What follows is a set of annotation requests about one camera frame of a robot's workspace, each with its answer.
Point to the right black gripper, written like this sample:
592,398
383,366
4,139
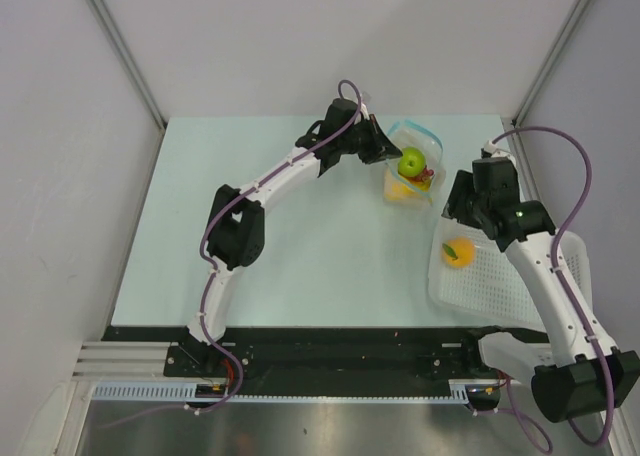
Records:
455,207

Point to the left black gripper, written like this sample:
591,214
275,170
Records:
380,147

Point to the green fake apple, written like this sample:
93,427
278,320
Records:
411,163

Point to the clear zip top bag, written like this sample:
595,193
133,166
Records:
408,133

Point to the orange fake fruit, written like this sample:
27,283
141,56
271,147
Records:
458,253

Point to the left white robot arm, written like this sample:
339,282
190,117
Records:
235,234

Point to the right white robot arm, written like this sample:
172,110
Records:
587,372

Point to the yellow fake banana bunch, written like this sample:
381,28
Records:
396,191

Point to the red fake grape bunch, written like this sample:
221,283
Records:
426,175

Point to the white perforated plastic basket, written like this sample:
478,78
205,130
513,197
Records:
488,290

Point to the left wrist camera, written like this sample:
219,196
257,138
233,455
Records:
367,108

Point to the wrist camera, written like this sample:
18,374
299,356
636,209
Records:
492,150
367,108

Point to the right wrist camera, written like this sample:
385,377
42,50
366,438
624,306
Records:
492,150

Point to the right aluminium corner post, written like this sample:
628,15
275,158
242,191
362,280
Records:
569,28

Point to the aluminium corner post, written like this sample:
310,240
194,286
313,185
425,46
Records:
569,28
110,28

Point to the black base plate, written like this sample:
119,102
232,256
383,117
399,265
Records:
171,335

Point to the left aluminium corner post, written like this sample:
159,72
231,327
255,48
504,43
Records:
110,28

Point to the aluminium frame rail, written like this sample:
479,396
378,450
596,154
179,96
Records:
120,363

